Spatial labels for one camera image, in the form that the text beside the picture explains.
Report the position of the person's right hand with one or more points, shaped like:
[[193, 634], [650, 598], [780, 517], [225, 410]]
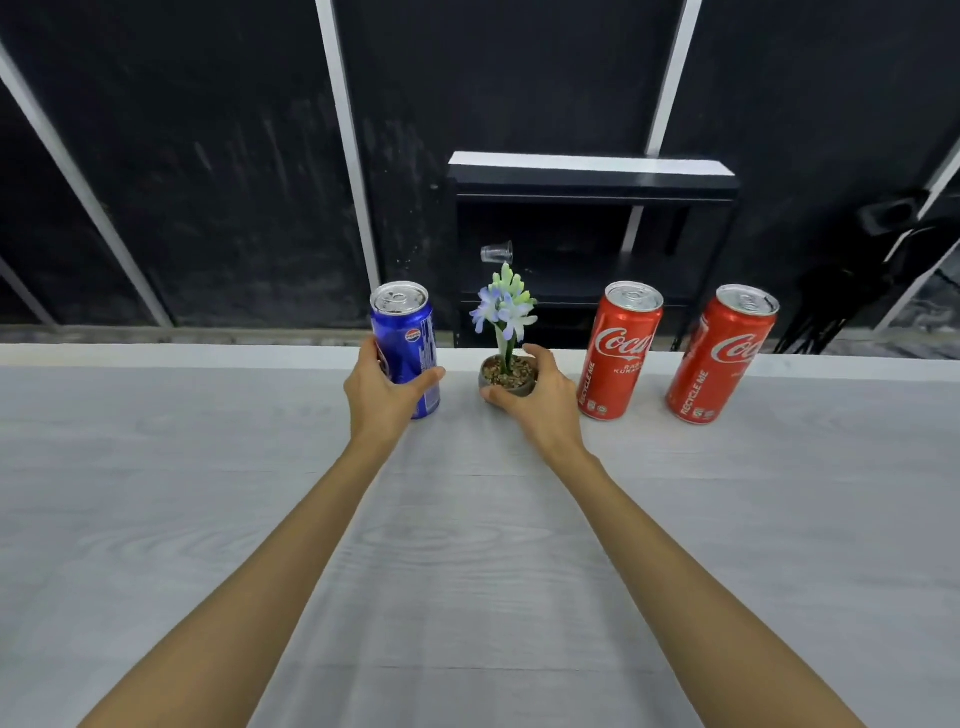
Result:
[[551, 416]]

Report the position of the person's left hand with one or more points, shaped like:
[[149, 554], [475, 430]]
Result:
[[375, 409]]

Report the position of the person's left thumb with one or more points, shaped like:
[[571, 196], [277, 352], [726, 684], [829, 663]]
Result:
[[421, 381]]

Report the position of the person's right thumb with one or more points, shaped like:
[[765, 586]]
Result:
[[504, 400]]

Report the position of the small potted artificial flower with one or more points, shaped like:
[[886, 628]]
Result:
[[508, 373]]

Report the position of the blue soda can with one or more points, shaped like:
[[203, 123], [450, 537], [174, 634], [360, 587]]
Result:
[[411, 337]]

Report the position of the person's left forearm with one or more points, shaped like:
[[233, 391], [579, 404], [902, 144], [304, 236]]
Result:
[[247, 600]]

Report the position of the person's right forearm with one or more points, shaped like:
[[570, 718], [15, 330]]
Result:
[[690, 600]]

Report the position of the red soda can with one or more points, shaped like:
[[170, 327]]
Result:
[[619, 352], [720, 360]]

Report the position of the clear plastic cup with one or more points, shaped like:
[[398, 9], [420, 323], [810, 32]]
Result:
[[497, 253]]

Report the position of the black shelf unit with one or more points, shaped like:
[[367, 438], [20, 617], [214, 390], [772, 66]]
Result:
[[592, 225]]

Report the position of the black tripod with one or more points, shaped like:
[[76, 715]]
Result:
[[862, 277]]

